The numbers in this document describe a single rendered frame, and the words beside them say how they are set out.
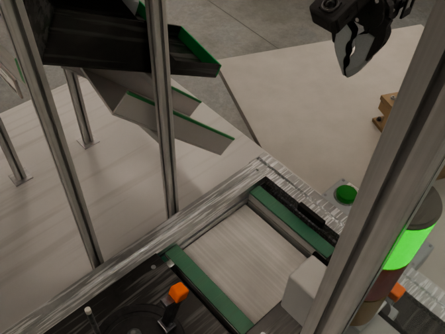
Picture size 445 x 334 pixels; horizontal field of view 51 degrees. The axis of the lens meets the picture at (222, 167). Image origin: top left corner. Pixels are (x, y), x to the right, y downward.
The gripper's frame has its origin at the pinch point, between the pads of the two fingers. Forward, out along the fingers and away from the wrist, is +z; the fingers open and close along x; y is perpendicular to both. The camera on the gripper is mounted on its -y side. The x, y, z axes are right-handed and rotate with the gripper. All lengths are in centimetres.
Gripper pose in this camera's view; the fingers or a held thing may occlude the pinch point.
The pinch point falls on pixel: (345, 71)
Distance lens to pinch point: 75.1
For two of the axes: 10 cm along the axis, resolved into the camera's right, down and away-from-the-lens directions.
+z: -0.4, 6.6, 7.5
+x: -6.7, -5.7, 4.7
